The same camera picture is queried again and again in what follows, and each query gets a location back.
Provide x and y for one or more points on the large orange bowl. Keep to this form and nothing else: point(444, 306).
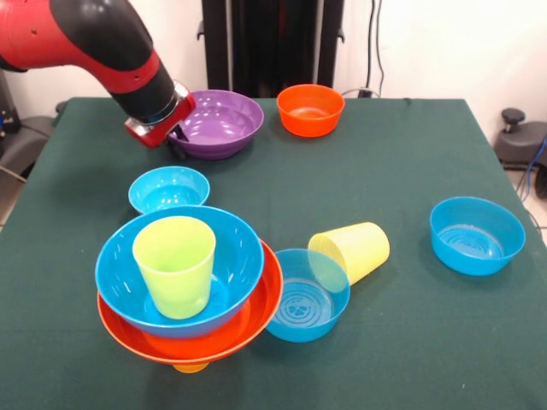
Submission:
point(256, 316)

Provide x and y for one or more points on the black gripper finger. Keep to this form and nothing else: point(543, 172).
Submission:
point(178, 151)
point(182, 136)

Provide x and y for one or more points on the black equipment box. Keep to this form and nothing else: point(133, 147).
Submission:
point(6, 102)

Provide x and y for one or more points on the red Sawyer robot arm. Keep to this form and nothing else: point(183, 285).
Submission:
point(107, 42)

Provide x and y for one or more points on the yellow cup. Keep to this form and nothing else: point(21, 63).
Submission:
point(363, 247)

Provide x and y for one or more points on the dark green table cloth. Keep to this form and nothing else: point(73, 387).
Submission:
point(384, 149)

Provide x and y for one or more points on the small light blue bowl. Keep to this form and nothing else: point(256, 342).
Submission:
point(166, 192)

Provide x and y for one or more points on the green cup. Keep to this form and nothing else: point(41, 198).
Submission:
point(179, 282)

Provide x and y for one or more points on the orange cup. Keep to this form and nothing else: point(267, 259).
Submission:
point(190, 368)

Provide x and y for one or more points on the black pedestal foot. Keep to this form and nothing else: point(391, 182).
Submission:
point(521, 145)
point(25, 141)

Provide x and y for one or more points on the small red-orange bowl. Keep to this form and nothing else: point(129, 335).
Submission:
point(309, 121)

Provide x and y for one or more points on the large deep blue bowl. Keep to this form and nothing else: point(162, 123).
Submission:
point(239, 265)

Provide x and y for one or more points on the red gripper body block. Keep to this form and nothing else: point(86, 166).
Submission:
point(164, 130)

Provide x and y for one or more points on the purple bowl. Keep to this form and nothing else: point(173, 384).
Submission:
point(226, 128)

